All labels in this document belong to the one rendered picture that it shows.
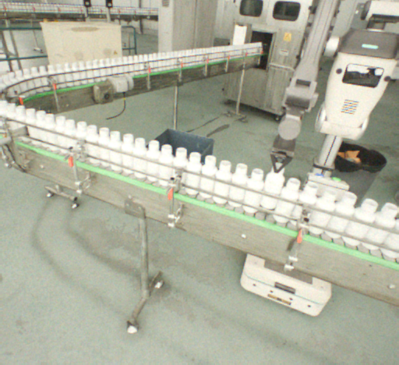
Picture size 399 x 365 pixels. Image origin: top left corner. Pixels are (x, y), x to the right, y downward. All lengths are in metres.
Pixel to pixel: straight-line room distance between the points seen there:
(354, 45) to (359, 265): 0.92
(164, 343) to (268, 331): 0.62
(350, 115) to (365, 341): 1.37
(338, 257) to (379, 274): 0.13
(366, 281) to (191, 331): 1.07
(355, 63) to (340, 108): 0.20
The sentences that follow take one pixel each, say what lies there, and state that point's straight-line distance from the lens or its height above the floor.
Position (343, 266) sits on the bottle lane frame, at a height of 0.92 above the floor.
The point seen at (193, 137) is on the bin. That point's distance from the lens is 1.60.
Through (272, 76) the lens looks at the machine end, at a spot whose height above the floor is 0.71.
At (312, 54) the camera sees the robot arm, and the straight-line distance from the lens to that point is 0.82.
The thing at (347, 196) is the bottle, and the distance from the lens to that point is 0.96.
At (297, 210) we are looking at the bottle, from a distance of 0.95.
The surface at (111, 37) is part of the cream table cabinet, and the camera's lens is 5.17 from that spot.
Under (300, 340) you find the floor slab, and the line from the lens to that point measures 1.94.
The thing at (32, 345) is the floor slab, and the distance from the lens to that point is 1.92.
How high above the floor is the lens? 1.64
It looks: 32 degrees down
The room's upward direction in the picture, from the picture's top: 5 degrees clockwise
